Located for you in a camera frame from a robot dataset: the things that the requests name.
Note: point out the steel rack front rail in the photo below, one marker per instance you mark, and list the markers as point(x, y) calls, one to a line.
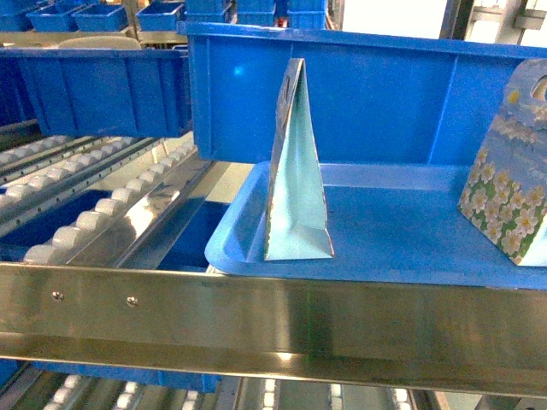
point(410, 335)

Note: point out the large blue plastic bin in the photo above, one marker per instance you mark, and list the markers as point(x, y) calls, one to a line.
point(373, 98)

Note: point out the beige chair back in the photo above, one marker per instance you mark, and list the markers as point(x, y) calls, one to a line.
point(101, 42)

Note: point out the shallow blue plastic tray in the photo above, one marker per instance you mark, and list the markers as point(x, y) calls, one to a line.
point(388, 223)

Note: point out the white roller conveyor track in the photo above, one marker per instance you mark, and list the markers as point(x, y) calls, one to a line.
point(69, 240)

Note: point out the blue bin on left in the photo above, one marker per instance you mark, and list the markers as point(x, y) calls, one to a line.
point(106, 93)

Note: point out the flower gift bag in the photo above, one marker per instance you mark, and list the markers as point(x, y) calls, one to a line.
point(296, 213)
point(505, 193)

